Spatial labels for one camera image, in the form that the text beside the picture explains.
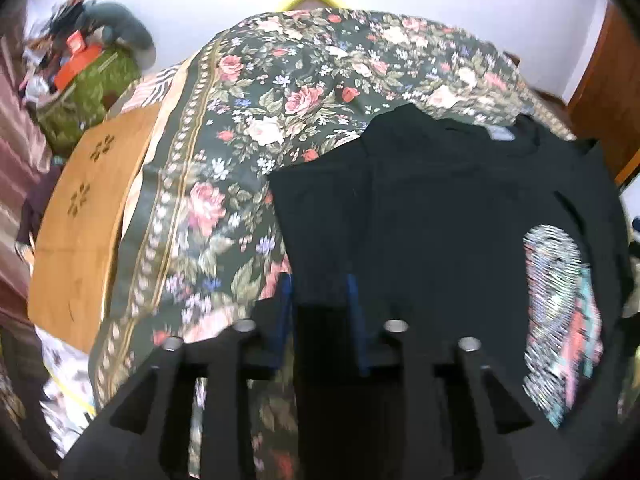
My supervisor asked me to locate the red box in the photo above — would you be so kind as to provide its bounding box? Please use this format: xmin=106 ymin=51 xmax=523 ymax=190
xmin=53 ymin=44 xmax=105 ymax=90

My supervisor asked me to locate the green patterned bag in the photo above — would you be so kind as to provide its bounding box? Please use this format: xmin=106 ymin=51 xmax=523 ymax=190
xmin=36 ymin=45 xmax=143 ymax=157

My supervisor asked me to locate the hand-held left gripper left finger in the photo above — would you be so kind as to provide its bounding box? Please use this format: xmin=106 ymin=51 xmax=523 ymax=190
xmin=59 ymin=274 xmax=296 ymax=480

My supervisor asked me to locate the brown wooden board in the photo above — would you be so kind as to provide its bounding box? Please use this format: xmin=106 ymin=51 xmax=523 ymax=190
xmin=27 ymin=107 xmax=162 ymax=354

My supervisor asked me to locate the black printed t-shirt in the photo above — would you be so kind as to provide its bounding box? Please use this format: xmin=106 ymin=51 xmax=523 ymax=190
xmin=268 ymin=104 xmax=632 ymax=480

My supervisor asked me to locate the striped pink cloth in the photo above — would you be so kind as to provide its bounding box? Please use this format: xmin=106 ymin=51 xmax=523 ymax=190
xmin=121 ymin=64 xmax=187 ymax=114

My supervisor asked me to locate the floral bed sheet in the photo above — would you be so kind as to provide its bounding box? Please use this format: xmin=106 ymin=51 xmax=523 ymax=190
xmin=88 ymin=8 xmax=576 ymax=480

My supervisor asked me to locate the wooden door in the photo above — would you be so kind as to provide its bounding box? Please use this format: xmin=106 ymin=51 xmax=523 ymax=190
xmin=567 ymin=2 xmax=640 ymax=186

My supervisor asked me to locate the yellow plastic object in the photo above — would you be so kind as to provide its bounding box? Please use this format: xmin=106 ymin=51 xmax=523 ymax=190
xmin=279 ymin=0 xmax=341 ymax=12

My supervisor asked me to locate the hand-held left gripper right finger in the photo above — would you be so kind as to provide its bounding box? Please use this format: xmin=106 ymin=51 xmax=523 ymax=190
xmin=345 ymin=274 xmax=596 ymax=480

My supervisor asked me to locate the grey plush toy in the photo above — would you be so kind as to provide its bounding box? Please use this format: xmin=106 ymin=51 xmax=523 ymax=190
xmin=80 ymin=1 xmax=156 ymax=54

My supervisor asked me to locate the maroon curtain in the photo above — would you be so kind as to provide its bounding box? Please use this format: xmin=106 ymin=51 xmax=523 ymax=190
xmin=0 ymin=35 xmax=53 ymax=331

